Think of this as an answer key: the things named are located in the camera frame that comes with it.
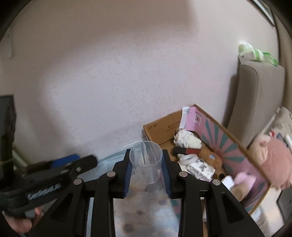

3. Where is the clear plastic tape ring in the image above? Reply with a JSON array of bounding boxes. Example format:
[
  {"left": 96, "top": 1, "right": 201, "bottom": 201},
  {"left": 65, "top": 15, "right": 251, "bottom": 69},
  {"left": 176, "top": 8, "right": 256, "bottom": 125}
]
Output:
[{"left": 177, "top": 154, "right": 199, "bottom": 166}]

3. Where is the clear plastic measuring cup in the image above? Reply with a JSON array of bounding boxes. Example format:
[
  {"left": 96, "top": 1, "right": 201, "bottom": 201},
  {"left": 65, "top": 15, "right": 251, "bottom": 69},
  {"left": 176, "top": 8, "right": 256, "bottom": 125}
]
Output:
[{"left": 129, "top": 141, "right": 163, "bottom": 185}]

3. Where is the person's left hand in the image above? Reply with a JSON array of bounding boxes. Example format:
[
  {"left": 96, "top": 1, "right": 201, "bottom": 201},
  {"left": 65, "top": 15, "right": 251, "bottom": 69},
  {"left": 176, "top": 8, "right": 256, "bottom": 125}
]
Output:
[{"left": 2, "top": 206, "right": 43, "bottom": 234}]

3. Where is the white rectangular case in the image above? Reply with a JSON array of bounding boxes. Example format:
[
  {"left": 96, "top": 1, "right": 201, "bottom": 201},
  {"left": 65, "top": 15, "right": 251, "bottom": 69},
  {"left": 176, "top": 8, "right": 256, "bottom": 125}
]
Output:
[{"left": 221, "top": 175, "right": 235, "bottom": 191}]

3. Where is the pink fluffy cloth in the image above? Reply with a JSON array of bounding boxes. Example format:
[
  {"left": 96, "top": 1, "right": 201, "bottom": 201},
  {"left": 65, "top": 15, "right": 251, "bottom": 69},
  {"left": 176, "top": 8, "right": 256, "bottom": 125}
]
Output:
[{"left": 234, "top": 172, "right": 256, "bottom": 189}]

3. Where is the white floral tissue pack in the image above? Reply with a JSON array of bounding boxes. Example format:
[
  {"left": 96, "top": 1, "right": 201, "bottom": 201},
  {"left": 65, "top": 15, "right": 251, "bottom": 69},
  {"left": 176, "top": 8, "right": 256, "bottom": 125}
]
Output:
[{"left": 187, "top": 159, "right": 215, "bottom": 182}]

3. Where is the brown plush toy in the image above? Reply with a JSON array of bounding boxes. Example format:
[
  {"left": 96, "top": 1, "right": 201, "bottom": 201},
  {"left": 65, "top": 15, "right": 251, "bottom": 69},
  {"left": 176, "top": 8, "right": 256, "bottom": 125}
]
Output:
[{"left": 198, "top": 146, "right": 222, "bottom": 169}]

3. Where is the cardboard box with pink lining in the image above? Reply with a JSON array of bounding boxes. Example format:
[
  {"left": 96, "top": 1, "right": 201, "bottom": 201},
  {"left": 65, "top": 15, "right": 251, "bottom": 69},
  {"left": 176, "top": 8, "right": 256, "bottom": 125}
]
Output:
[{"left": 143, "top": 105, "right": 271, "bottom": 214}]

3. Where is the pink plush pig toy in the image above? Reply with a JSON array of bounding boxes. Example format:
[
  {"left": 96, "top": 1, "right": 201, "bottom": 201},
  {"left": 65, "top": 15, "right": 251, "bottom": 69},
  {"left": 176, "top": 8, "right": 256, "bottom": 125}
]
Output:
[{"left": 248, "top": 134, "right": 291, "bottom": 190}]

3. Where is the light blue floral bedsheet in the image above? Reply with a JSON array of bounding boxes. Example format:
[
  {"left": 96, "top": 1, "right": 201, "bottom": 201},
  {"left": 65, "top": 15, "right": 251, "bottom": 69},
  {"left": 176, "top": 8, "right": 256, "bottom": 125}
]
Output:
[{"left": 77, "top": 149, "right": 183, "bottom": 237}]

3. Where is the red black lipstick box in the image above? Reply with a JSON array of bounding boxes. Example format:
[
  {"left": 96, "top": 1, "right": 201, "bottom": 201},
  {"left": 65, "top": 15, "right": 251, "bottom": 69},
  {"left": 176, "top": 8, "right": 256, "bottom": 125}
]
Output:
[{"left": 172, "top": 147, "right": 201, "bottom": 156}]

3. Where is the white dotted rolled cloth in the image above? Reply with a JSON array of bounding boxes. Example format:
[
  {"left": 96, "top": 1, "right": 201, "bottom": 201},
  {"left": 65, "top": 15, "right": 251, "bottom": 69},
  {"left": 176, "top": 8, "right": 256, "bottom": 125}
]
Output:
[{"left": 174, "top": 128, "right": 202, "bottom": 149}]

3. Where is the green white wet wipes pack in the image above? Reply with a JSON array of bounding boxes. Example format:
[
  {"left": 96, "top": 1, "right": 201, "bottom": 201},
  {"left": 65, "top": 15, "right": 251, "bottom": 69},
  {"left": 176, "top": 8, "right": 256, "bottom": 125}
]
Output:
[{"left": 238, "top": 41, "right": 279, "bottom": 67}]

